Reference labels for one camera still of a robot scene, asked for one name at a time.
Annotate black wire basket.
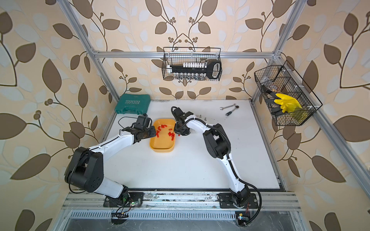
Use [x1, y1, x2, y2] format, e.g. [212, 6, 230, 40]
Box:
[161, 46, 223, 81]
[254, 61, 323, 126]

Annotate socket set holder rail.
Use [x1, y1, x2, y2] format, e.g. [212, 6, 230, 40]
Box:
[162, 60, 223, 81]

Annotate yellow rubber glove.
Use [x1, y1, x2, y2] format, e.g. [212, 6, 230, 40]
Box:
[277, 93, 302, 113]

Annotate silver combination wrench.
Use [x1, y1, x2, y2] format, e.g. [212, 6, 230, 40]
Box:
[220, 104, 236, 110]

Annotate black pliers in basket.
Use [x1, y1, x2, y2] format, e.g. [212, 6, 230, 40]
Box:
[262, 85, 283, 116]

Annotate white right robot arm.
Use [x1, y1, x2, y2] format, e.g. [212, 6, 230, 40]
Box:
[171, 106, 262, 208]

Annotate black wire basket back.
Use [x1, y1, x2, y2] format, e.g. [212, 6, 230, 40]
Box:
[161, 46, 223, 81]

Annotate green handled ratchet wrench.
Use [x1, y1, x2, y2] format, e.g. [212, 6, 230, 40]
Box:
[226, 105, 239, 116]

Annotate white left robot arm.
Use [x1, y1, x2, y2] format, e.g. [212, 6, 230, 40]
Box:
[65, 114, 156, 204]

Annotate black corrugated cable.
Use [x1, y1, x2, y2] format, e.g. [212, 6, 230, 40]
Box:
[170, 106, 263, 226]

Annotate green plastic tool case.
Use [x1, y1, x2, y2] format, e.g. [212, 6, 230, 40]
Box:
[115, 94, 151, 115]

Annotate black wire basket right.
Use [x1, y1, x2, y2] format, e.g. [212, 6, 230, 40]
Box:
[254, 61, 323, 126]

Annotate yellow plastic tray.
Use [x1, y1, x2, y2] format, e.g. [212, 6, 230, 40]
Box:
[149, 118, 177, 153]

